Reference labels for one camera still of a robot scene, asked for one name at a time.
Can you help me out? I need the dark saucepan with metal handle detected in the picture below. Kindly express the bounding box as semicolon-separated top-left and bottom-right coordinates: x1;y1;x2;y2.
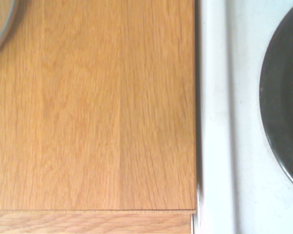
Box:
258;0;293;195

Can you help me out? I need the white electric stove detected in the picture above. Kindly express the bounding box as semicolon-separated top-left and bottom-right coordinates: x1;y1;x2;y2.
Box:
191;0;293;234

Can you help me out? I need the glass lid with metal handle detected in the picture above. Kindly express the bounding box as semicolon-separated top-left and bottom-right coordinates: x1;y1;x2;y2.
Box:
0;0;18;60

